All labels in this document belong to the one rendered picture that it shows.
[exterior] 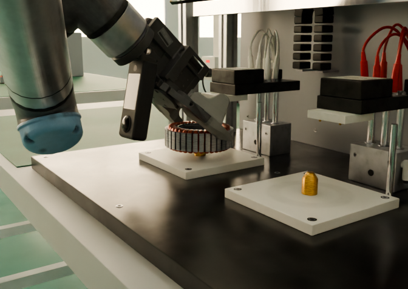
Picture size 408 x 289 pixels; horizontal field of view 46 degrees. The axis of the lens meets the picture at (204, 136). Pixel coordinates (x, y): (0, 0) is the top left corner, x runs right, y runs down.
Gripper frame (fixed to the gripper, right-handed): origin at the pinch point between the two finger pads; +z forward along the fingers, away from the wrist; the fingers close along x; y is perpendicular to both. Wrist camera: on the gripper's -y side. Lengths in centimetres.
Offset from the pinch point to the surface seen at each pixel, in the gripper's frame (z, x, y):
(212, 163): 0.3, -5.8, -3.9
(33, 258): 61, 145, -54
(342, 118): -3.6, -26.9, 5.5
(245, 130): 8.6, 2.8, 7.1
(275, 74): 3.4, -1.8, 16.4
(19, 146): -10.3, 38.2, -18.6
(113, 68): 145, 447, 115
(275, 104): 6.5, -2.7, 12.4
